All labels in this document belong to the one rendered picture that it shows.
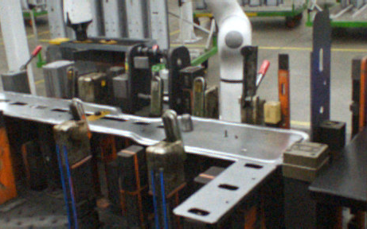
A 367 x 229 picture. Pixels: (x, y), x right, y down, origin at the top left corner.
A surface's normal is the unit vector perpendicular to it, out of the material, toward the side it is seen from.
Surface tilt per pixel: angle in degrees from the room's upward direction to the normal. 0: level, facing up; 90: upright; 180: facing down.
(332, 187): 0
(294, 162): 88
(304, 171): 89
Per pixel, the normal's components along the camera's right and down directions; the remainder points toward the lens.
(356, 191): -0.07, -0.95
